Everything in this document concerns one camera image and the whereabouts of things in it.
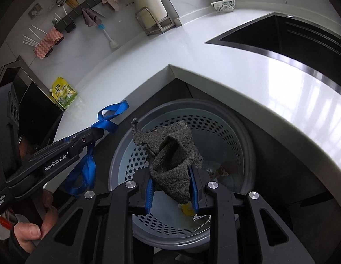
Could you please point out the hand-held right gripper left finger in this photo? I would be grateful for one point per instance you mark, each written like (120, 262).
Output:
(149, 195)

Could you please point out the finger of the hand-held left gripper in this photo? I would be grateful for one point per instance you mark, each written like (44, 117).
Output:
(85, 137)
(81, 150)

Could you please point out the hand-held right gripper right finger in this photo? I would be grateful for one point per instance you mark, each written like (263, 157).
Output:
(194, 195)

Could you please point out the dark grey cloth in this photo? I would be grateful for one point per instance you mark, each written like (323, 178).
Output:
(170, 165)

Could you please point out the grey perforated waste basket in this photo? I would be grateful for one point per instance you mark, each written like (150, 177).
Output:
(214, 132)

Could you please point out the person's left hand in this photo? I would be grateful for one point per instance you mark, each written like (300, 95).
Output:
(27, 232)

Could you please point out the yellow green seasoning pouch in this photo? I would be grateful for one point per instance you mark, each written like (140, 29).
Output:
(63, 93)

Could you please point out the black kitchen appliance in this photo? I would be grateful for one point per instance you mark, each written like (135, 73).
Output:
(38, 107)

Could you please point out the small red object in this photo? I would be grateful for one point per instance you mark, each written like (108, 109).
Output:
(5, 222)

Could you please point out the blue white bottle brush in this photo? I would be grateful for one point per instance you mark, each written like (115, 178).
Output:
(113, 44)

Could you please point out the pink wavy dish cloth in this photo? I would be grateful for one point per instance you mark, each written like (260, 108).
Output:
(48, 44)

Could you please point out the bundle of white sticks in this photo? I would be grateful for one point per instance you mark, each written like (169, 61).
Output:
(28, 43)

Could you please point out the brown hanging cloth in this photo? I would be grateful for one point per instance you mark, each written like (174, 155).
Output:
(90, 18)

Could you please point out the metal fork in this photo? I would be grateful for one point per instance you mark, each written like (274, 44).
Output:
(54, 21)

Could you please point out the bamboo pot brush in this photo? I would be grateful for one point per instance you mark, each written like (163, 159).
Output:
(72, 1)

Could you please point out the metal cutting board rack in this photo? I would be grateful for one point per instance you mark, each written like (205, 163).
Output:
(165, 24)

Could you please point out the black kitchen sink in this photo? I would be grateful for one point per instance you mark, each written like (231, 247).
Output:
(297, 38)

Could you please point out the white blue patterned bowl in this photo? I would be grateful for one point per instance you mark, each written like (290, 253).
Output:
(222, 5)

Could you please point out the black wall hook rail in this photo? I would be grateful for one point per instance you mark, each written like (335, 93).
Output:
(85, 4)

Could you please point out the grey wall socket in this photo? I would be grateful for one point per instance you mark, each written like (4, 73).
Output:
(34, 11)

